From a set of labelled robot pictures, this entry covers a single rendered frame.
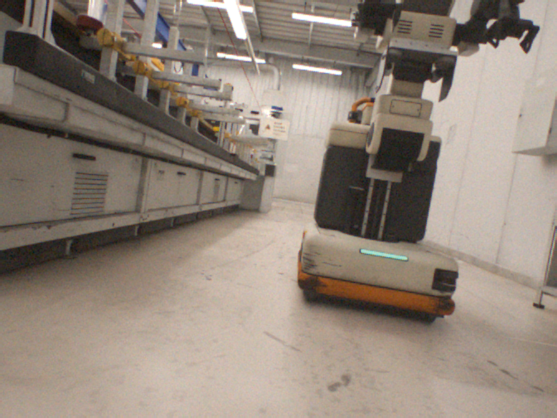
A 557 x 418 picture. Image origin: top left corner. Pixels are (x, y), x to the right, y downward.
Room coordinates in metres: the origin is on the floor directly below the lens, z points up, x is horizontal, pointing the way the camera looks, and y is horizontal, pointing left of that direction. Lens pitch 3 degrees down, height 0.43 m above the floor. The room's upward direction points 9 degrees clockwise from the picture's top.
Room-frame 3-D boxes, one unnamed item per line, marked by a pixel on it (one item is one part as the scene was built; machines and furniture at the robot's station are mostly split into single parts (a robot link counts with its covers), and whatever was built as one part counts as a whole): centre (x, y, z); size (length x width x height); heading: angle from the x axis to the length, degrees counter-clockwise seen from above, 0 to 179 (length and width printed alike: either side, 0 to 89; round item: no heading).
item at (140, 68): (1.46, 0.63, 0.82); 0.14 x 0.06 x 0.05; 178
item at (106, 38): (1.21, 0.64, 0.83); 0.14 x 0.06 x 0.05; 178
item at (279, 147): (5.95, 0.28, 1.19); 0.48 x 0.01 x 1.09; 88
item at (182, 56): (1.22, 0.55, 0.83); 0.43 x 0.03 x 0.04; 88
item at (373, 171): (1.52, -0.51, 0.68); 0.28 x 0.27 x 0.25; 87
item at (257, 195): (6.34, 0.98, 0.95); 1.65 x 0.70 x 1.90; 88
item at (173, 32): (1.69, 0.62, 0.87); 0.04 x 0.04 x 0.48; 88
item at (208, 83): (1.47, 0.54, 0.82); 0.43 x 0.03 x 0.04; 88
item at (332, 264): (1.69, -0.45, 0.16); 0.67 x 0.64 x 0.25; 177
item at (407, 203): (1.78, -0.46, 0.59); 0.55 x 0.34 x 0.83; 87
